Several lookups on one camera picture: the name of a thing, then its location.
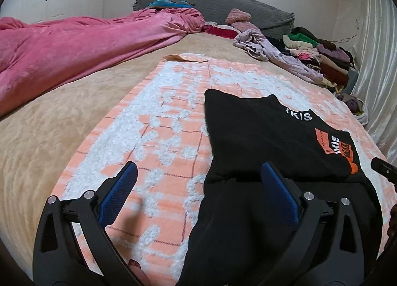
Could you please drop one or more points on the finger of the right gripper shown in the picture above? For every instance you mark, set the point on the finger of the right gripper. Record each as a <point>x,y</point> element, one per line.
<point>385,169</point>

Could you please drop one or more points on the pink quilt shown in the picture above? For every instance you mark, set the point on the pink quilt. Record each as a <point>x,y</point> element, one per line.
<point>36,58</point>

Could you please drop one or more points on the black orange knit sweater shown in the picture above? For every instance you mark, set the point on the black orange knit sweater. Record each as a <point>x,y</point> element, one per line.
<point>238,236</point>

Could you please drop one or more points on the grey headboard cover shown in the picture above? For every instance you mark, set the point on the grey headboard cover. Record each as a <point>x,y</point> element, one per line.
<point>271,21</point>

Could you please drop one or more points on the red garment by headboard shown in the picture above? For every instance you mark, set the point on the red garment by headboard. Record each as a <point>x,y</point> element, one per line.
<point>224,31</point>

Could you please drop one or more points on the pink fluffy pillow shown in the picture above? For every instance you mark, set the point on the pink fluffy pillow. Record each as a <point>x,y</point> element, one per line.
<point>240,20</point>

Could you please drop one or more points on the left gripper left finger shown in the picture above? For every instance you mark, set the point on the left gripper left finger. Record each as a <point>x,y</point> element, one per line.
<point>58,259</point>

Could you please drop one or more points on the lilac crumpled garment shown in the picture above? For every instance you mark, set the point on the lilac crumpled garment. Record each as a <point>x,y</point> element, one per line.
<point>257,46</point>

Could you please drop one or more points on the white satin curtain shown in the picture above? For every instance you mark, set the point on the white satin curtain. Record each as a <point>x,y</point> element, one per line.
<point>376,58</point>

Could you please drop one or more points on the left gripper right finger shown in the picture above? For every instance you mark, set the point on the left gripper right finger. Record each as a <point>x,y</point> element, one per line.
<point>326,247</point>

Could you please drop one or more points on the peach white patterned blanket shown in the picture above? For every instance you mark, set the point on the peach white patterned blanket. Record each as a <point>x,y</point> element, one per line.
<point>159,125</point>

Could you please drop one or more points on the pile of folded clothes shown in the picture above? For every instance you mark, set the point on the pile of folded clothes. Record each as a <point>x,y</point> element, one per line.
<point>336,64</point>

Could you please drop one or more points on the bag of clothes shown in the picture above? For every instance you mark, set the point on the bag of clothes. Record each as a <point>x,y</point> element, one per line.
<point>356,107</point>

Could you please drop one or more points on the left hand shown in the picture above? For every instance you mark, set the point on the left hand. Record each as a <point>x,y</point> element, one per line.
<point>135,267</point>

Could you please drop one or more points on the beige bed sheet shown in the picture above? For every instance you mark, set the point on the beige bed sheet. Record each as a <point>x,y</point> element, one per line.
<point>38,140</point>

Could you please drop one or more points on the blue cloth on quilt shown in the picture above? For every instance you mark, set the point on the blue cloth on quilt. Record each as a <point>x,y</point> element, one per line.
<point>160,4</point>

